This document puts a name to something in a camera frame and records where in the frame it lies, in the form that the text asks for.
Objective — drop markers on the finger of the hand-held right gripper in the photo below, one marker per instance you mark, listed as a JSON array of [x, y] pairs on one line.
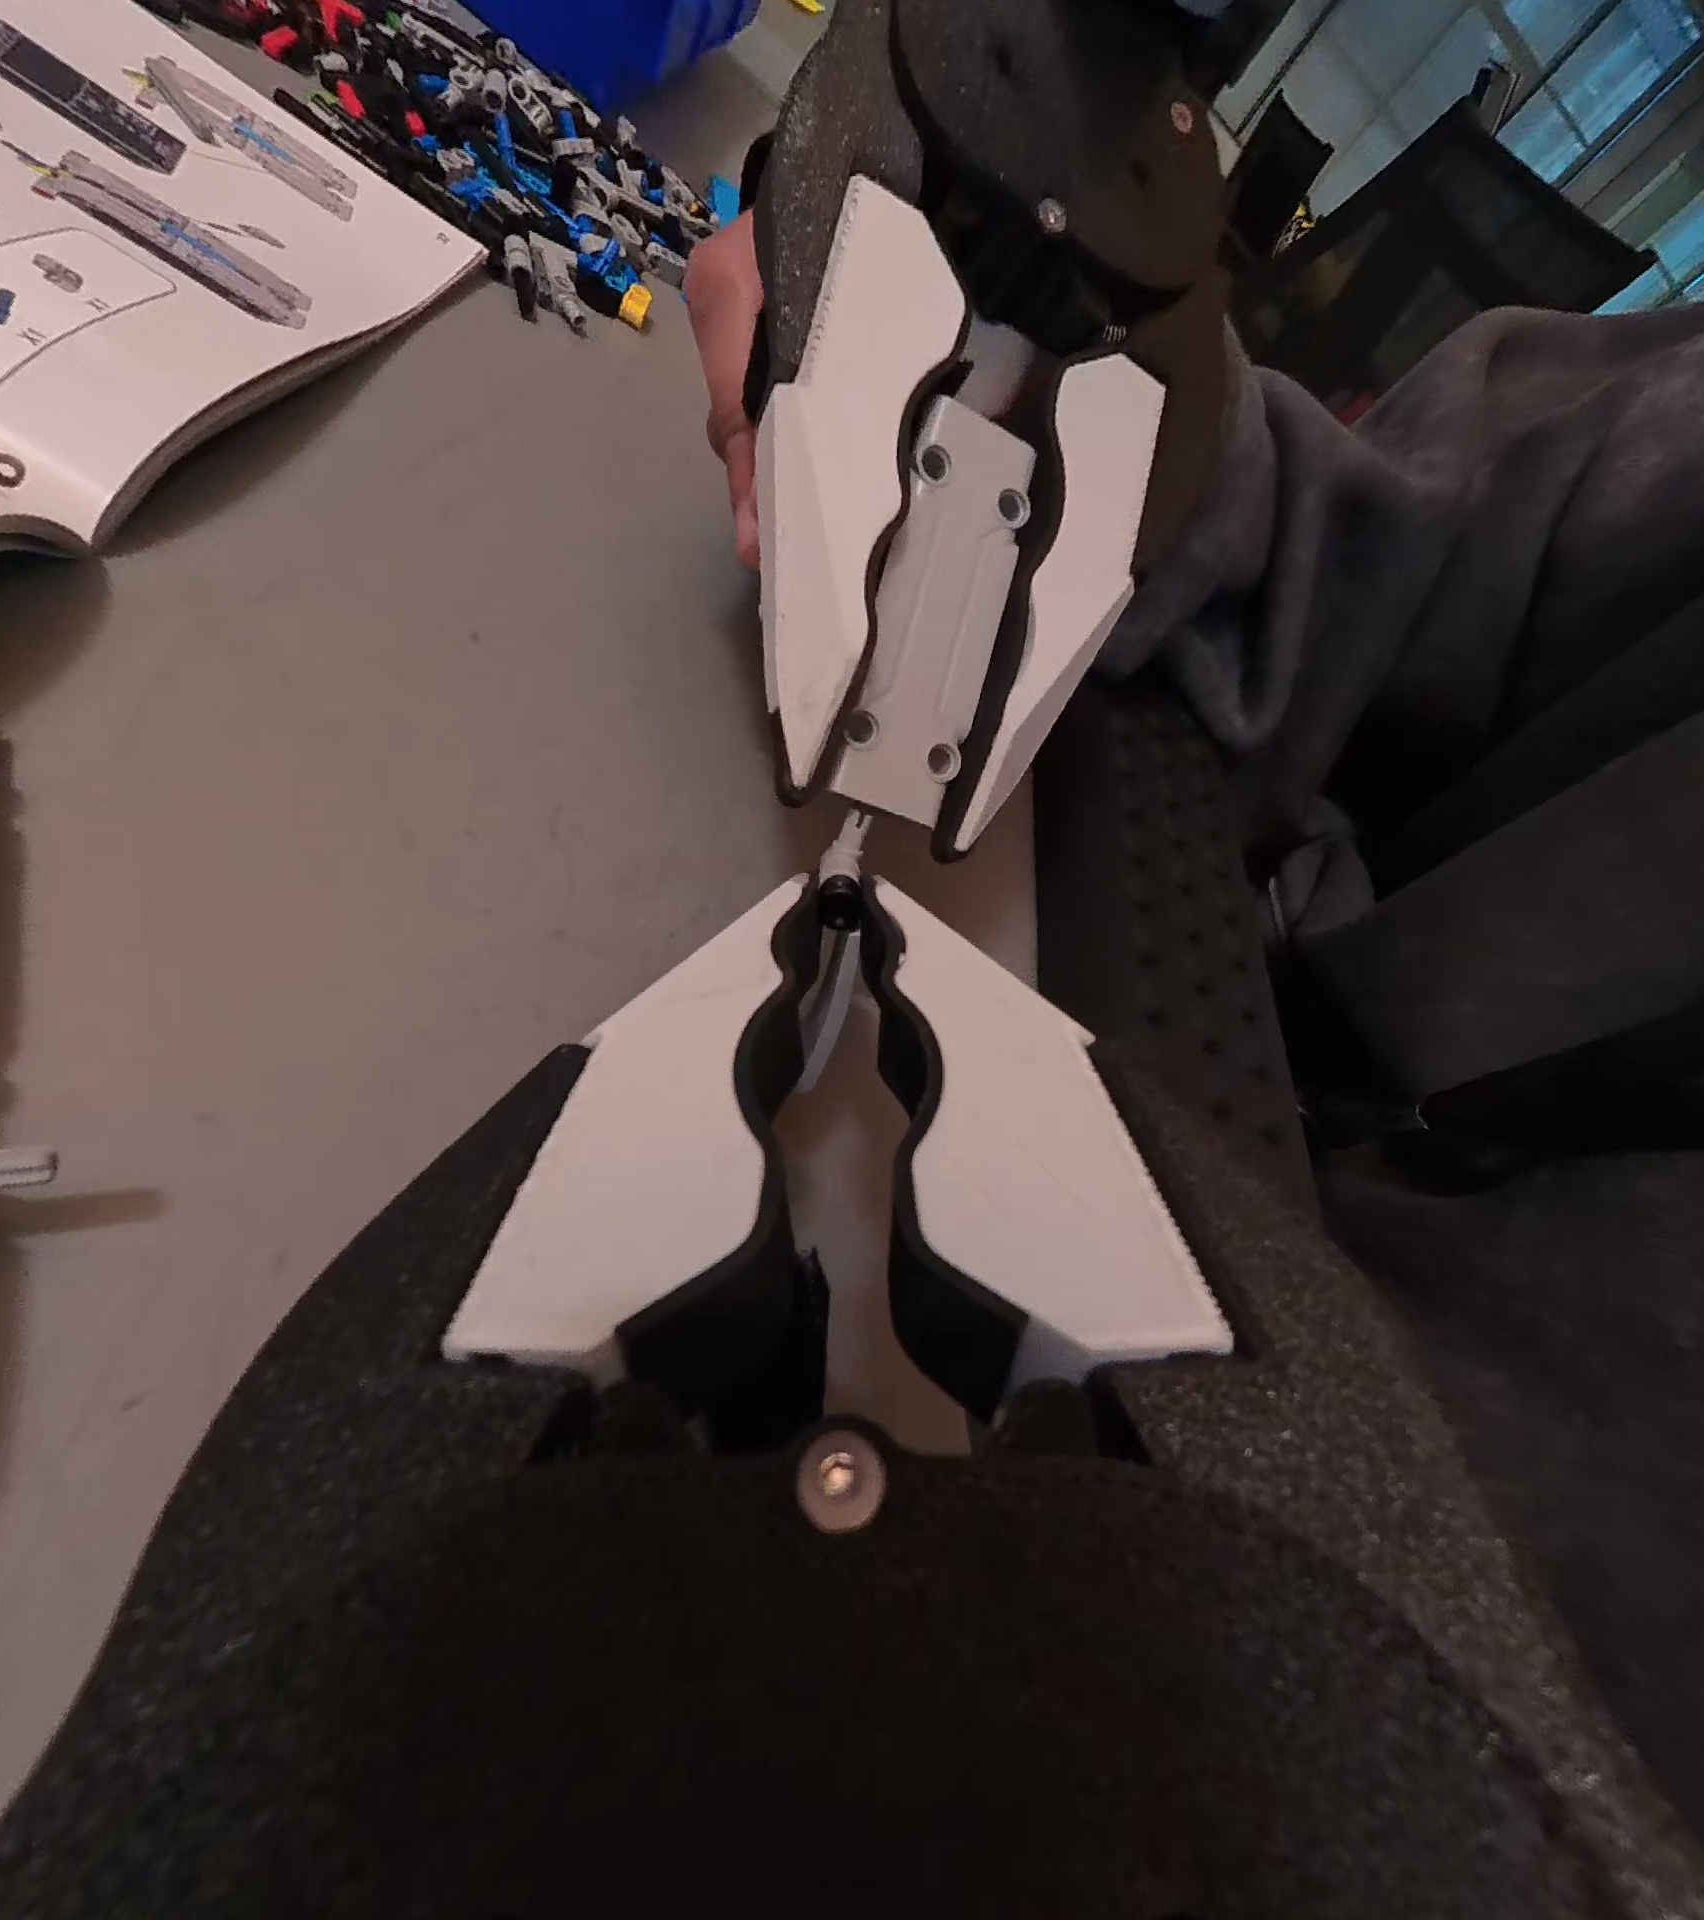
[[1092, 554], [837, 451]]

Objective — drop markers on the open instruction booklet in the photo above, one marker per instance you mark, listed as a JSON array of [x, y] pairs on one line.
[[192, 330]]

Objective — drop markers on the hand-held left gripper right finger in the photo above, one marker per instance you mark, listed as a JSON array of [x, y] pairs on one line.
[[1062, 1201]]

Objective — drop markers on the person's right forearm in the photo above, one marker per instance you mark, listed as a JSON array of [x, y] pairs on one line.
[[1317, 495]]

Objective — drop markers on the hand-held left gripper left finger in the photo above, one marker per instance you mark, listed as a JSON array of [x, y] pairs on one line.
[[613, 1201]]

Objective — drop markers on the grey brick frame piece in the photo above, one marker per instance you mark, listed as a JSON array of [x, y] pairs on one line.
[[943, 600]]

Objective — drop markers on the blue plastic bin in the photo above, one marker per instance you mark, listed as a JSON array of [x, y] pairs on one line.
[[642, 45]]

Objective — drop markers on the black perforated panel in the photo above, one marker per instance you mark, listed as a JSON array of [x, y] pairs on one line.
[[1166, 931]]

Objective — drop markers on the grey desk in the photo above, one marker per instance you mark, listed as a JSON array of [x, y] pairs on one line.
[[416, 751]]

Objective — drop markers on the pile of small brick parts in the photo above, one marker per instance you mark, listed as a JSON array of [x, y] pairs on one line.
[[523, 151]]

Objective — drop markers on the person's right hand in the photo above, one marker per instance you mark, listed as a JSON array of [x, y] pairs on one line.
[[725, 345]]

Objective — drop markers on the black office chair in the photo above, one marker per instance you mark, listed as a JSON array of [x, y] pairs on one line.
[[1467, 255]]

